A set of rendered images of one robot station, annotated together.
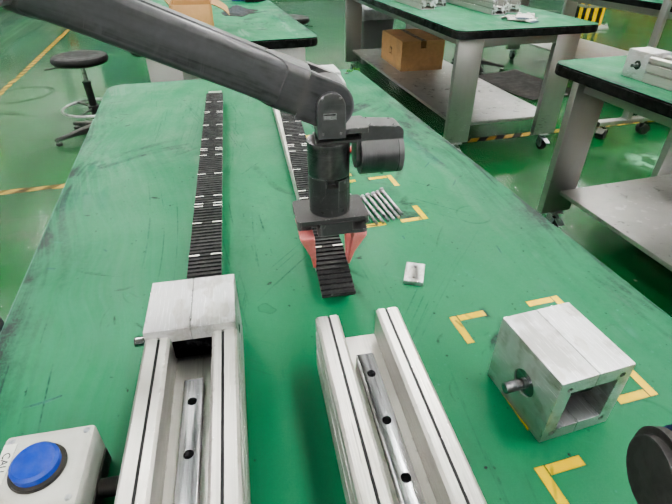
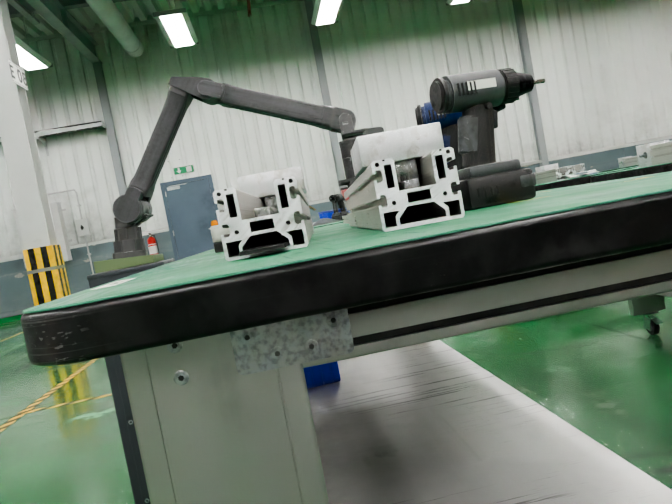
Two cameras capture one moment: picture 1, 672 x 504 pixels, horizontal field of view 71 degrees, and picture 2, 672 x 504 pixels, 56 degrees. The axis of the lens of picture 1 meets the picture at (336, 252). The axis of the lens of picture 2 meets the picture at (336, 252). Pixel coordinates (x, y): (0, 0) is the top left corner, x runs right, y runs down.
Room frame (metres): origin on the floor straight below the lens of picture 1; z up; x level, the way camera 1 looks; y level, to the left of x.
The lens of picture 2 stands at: (-1.13, -0.20, 0.81)
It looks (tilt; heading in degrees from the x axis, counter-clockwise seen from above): 3 degrees down; 10
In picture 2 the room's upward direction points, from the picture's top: 11 degrees counter-clockwise
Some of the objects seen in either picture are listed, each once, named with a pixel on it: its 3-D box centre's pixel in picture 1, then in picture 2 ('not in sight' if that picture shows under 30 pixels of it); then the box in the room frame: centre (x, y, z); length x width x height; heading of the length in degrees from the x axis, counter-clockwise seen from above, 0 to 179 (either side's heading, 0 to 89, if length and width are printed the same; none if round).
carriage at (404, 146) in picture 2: not in sight; (395, 160); (-0.23, -0.15, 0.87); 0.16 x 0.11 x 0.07; 11
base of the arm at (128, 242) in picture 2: not in sight; (129, 242); (0.49, 0.65, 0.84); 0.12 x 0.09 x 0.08; 24
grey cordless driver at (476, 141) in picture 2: not in sight; (499, 136); (-0.05, -0.31, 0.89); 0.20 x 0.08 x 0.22; 113
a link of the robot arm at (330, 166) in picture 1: (332, 155); (352, 148); (0.59, 0.00, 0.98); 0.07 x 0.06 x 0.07; 99
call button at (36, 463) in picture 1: (36, 465); not in sight; (0.23, 0.27, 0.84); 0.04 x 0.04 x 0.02
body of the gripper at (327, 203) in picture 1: (329, 196); (355, 171); (0.59, 0.01, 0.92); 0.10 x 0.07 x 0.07; 101
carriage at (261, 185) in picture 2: not in sight; (275, 193); (-0.02, 0.08, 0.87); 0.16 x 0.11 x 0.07; 11
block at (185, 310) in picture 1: (188, 331); not in sight; (0.42, 0.18, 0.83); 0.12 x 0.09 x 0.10; 101
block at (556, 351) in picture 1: (545, 371); not in sight; (0.35, -0.23, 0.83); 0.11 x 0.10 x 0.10; 108
